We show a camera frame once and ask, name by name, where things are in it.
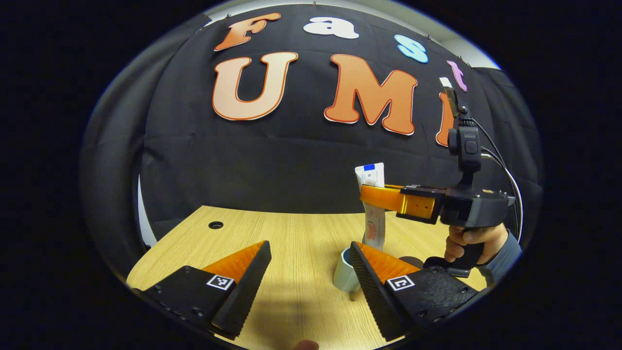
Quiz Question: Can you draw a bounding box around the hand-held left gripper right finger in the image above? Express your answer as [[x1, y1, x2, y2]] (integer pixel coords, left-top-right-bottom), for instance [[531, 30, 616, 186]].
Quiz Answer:
[[349, 241, 486, 342]]

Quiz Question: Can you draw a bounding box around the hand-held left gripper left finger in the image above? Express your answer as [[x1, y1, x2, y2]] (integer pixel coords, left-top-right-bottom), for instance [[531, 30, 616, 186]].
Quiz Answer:
[[132, 240, 273, 340]]

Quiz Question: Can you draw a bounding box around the white toothpaste tube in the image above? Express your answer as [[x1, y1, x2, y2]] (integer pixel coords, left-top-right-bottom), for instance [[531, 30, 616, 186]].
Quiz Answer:
[[355, 163, 387, 252]]

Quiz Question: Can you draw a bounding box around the pale blue cup wooden handle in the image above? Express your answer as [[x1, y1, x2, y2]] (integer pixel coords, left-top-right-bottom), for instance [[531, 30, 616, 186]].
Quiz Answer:
[[333, 247, 363, 293]]

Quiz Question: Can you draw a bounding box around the wooden desktop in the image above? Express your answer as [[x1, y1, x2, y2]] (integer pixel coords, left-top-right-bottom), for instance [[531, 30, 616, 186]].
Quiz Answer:
[[126, 205, 486, 350]]

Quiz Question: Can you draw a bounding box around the black backdrop cloth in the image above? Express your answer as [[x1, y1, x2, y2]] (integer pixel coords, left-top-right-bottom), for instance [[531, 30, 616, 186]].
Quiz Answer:
[[80, 2, 544, 282]]

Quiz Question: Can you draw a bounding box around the grey cable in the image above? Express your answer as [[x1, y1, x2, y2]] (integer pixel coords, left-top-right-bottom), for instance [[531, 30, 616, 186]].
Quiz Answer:
[[480, 152, 520, 241]]

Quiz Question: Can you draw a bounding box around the black cable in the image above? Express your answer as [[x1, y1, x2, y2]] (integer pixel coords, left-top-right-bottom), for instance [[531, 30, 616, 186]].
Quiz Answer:
[[469, 117, 524, 241]]

